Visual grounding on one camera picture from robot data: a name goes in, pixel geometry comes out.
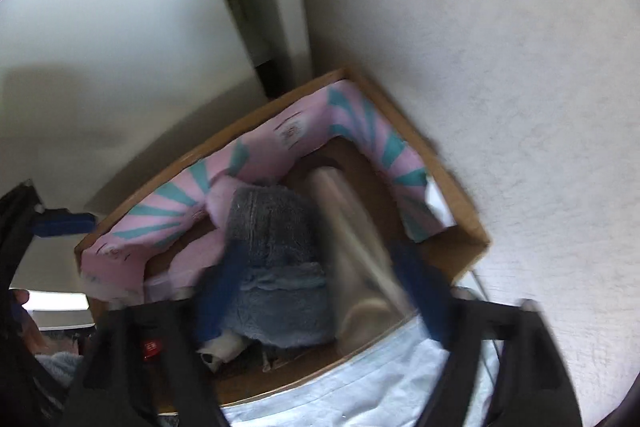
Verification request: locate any grey fluffy sock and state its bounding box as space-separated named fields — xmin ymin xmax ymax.
xmin=220 ymin=184 xmax=337 ymax=349
xmin=37 ymin=351 xmax=85 ymax=390

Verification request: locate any pink fluffy cloth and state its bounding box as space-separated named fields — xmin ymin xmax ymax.
xmin=145 ymin=174 xmax=238 ymax=300

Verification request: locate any black and white sock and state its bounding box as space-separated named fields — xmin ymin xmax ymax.
xmin=197 ymin=334 xmax=246 ymax=373

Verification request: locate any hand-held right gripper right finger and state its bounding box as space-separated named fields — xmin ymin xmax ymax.
xmin=390 ymin=241 xmax=584 ymax=427

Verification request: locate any light blue cloth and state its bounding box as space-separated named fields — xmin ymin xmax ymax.
xmin=220 ymin=317 xmax=501 ymax=427

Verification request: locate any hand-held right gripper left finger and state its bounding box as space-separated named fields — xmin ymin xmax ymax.
xmin=62 ymin=251 xmax=247 ymax=427

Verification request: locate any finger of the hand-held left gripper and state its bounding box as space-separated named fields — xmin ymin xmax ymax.
xmin=0 ymin=179 xmax=97 ymax=290

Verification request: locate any cardboard box with pink lining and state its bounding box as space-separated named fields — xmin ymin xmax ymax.
xmin=74 ymin=67 xmax=493 ymax=408

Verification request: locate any white plastic panel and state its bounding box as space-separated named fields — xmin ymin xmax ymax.
xmin=25 ymin=289 xmax=97 ymax=344

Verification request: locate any silver tube with black cap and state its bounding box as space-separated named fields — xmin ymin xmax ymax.
xmin=306 ymin=167 xmax=416 ymax=350

